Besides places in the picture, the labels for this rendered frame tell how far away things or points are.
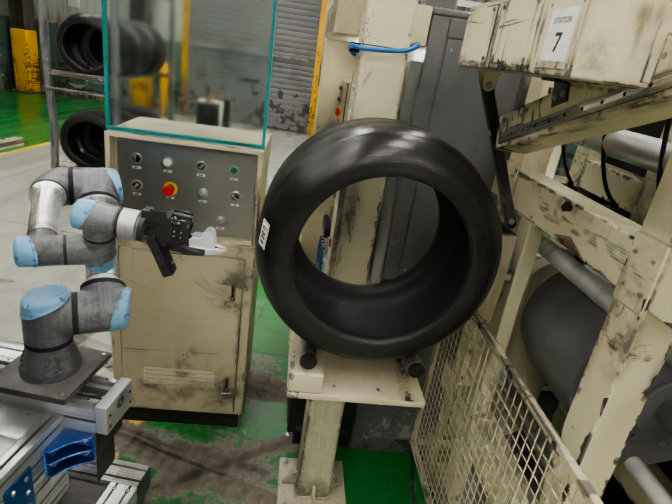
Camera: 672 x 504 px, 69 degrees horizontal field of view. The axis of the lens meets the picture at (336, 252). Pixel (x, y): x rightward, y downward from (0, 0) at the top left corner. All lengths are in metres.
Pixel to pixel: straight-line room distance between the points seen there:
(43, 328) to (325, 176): 0.83
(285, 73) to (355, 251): 9.10
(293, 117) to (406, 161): 9.49
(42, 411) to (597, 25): 1.53
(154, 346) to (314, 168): 1.32
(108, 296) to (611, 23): 1.27
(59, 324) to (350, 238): 0.83
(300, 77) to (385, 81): 9.04
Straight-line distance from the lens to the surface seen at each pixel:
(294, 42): 10.50
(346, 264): 1.54
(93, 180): 1.66
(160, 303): 2.07
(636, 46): 0.93
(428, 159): 1.08
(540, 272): 1.95
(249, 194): 1.89
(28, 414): 1.59
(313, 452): 1.97
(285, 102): 10.53
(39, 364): 1.52
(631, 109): 0.98
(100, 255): 1.34
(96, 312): 1.45
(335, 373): 1.40
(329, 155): 1.07
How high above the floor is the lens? 1.62
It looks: 22 degrees down
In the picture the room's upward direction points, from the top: 9 degrees clockwise
